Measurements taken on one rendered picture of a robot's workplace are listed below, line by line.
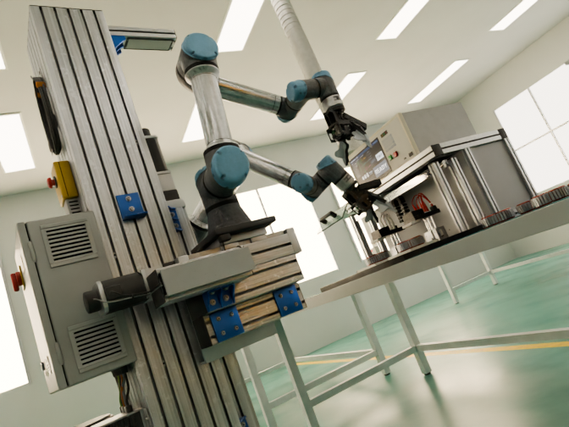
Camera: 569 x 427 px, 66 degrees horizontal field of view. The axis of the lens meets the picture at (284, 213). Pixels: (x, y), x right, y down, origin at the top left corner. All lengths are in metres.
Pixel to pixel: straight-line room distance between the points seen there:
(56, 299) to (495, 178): 1.63
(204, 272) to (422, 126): 1.18
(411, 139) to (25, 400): 5.28
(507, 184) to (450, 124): 0.35
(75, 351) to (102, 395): 4.77
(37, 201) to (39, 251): 5.17
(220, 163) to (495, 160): 1.18
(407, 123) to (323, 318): 5.23
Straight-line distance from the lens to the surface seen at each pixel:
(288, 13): 4.10
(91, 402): 6.12
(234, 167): 1.33
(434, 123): 2.04
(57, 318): 1.36
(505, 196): 1.97
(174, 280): 1.16
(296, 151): 7.59
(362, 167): 2.16
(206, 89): 1.47
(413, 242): 1.79
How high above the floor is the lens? 0.75
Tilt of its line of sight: 11 degrees up
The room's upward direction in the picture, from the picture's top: 21 degrees counter-clockwise
